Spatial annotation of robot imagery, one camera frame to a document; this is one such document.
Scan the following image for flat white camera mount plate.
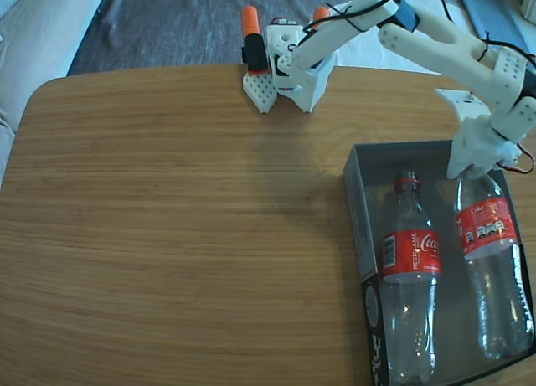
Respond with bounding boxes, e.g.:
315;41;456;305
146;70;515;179
435;87;491;123

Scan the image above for grey cardboard box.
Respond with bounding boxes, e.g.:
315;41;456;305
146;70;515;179
343;138;533;386

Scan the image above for white upholstered furniture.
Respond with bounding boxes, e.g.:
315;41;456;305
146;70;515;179
490;0;536;25

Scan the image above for white sofa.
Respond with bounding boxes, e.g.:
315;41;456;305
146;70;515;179
0;0;109;186

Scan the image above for clear bottle with red label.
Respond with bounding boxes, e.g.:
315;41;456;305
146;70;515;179
379;171;443;386
454;170;536;361

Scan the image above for white cloth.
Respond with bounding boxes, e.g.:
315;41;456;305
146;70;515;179
328;0;494;84

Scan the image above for dark grey rug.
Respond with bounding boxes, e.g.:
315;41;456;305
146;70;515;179
65;0;466;78

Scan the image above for blue fabric strip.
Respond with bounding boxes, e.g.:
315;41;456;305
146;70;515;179
454;0;536;90

